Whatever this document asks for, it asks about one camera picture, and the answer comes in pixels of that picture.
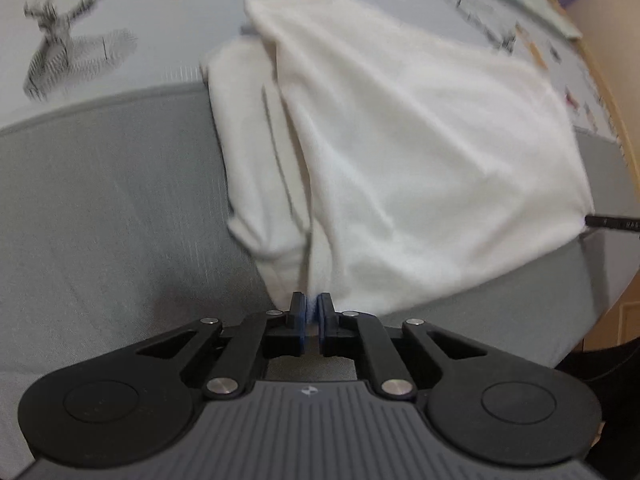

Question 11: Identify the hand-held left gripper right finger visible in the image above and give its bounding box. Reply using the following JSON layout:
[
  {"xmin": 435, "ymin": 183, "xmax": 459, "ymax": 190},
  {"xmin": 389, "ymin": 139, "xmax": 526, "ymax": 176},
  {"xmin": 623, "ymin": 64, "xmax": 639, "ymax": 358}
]
[{"xmin": 318, "ymin": 292, "xmax": 493, "ymax": 402}]

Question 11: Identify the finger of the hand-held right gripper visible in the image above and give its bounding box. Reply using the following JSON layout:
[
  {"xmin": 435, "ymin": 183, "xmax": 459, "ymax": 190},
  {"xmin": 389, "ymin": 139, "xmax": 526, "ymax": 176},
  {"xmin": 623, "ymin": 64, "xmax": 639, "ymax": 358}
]
[{"xmin": 584, "ymin": 214, "xmax": 640, "ymax": 234}]

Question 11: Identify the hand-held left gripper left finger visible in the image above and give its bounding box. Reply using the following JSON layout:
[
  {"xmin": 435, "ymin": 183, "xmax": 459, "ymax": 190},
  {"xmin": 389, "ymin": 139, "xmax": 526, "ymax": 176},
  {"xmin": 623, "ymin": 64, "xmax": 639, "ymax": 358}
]
[{"xmin": 135, "ymin": 291, "xmax": 308, "ymax": 402}]

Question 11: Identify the white small garment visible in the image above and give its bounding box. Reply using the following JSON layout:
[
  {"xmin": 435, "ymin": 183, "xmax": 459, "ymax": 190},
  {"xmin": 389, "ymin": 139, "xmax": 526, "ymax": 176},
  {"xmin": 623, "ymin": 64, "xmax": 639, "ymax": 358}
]
[{"xmin": 200, "ymin": 0, "xmax": 596, "ymax": 317}]

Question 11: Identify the grey cloth mat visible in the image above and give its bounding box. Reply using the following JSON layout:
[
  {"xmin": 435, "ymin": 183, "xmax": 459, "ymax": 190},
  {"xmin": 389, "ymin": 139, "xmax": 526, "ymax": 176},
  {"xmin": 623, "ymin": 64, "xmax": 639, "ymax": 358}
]
[{"xmin": 0, "ymin": 82, "xmax": 633, "ymax": 471}]

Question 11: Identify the white printed play mat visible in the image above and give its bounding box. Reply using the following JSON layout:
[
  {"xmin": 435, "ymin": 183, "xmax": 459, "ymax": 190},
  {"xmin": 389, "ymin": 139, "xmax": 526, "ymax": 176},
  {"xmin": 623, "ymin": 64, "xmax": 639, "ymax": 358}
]
[{"xmin": 0, "ymin": 0, "xmax": 623, "ymax": 143}]

